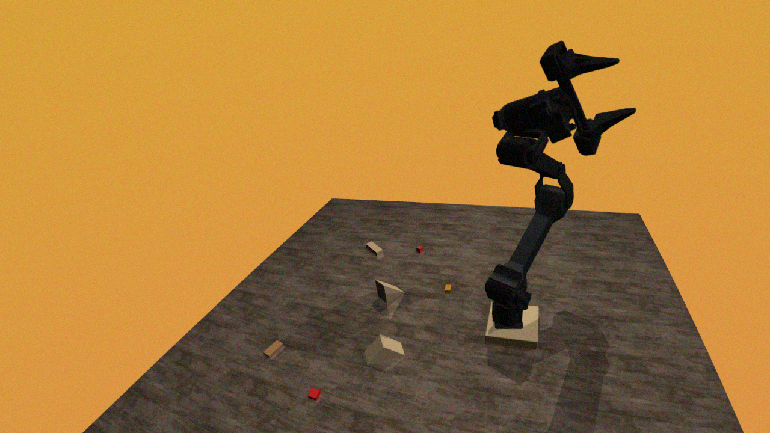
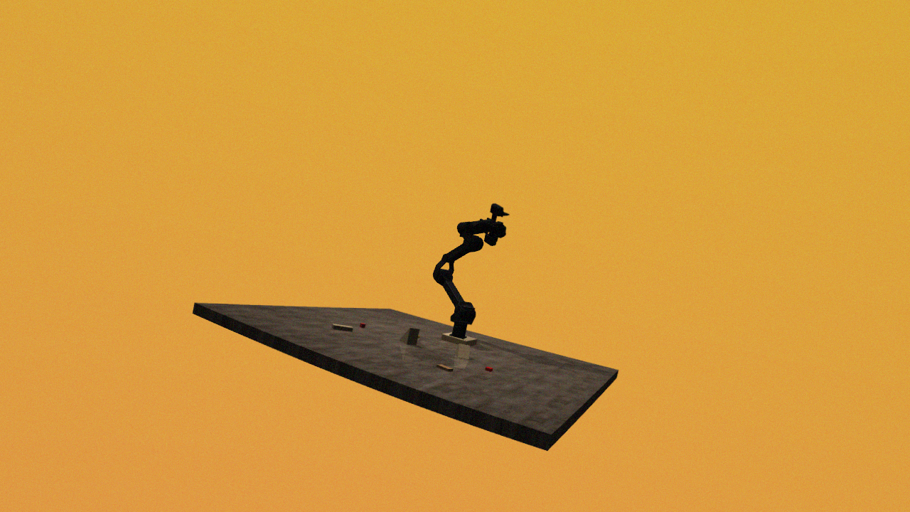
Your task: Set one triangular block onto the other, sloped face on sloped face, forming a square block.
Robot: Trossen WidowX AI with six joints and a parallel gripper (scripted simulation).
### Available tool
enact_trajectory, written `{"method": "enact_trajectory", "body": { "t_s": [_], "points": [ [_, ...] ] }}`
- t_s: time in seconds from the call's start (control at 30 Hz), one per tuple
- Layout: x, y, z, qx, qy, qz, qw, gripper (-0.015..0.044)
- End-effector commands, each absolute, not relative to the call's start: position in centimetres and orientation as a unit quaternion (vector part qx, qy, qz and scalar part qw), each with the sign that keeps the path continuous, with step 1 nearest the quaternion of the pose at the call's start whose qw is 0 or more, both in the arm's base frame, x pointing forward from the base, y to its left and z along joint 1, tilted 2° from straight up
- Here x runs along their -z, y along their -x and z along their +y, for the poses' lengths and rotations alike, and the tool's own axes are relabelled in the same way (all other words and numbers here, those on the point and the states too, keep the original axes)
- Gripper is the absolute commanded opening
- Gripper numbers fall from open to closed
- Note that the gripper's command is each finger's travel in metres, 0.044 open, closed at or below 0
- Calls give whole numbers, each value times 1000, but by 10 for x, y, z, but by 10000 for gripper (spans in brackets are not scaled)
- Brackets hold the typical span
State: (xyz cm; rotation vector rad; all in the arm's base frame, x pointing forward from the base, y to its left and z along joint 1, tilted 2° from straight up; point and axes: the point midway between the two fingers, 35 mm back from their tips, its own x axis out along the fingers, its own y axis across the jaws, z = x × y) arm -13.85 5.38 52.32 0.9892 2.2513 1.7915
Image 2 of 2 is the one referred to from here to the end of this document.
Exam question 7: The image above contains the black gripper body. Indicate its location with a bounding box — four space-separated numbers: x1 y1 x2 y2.
480 203 504 246

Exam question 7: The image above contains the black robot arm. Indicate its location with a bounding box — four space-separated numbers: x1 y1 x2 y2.
433 220 506 339

